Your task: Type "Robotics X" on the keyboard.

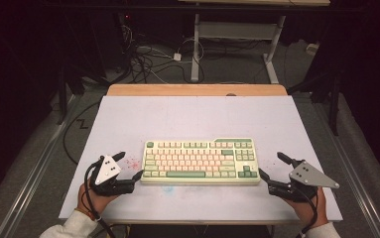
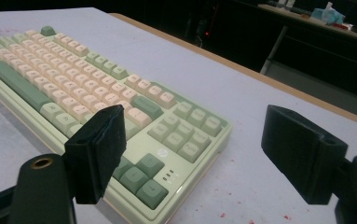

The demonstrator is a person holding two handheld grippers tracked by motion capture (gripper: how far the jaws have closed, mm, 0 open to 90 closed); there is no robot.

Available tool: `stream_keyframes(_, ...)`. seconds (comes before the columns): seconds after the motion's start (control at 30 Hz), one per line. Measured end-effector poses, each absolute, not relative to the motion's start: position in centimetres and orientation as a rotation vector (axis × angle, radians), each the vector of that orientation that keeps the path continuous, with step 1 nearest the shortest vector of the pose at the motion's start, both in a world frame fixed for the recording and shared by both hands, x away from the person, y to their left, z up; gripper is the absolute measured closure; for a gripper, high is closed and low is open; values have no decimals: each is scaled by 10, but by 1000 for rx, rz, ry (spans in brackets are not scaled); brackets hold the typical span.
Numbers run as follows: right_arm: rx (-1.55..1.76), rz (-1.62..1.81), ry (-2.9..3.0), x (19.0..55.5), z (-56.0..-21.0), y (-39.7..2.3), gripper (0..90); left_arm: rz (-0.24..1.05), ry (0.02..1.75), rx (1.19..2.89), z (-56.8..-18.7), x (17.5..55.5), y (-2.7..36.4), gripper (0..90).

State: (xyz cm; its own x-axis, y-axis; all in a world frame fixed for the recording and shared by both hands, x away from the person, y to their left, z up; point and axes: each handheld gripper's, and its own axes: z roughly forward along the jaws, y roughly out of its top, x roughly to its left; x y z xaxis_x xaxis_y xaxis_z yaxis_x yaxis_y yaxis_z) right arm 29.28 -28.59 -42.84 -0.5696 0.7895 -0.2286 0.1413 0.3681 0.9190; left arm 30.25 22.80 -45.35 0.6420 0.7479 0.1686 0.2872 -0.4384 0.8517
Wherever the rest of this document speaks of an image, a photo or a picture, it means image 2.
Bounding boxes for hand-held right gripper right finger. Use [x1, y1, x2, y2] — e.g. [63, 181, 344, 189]
[260, 104, 349, 205]

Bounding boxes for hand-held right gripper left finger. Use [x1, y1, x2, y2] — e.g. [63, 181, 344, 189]
[63, 104, 128, 205]

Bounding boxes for green and cream keyboard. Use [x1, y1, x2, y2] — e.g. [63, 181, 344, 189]
[0, 25, 234, 224]

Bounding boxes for wooden background desk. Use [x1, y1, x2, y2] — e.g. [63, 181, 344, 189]
[257, 3, 357, 45]

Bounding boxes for teal plastic packet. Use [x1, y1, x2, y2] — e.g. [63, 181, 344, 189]
[310, 1, 346, 25]

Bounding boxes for grey metal shelf frame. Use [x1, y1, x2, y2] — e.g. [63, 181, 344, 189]
[259, 24, 357, 119]

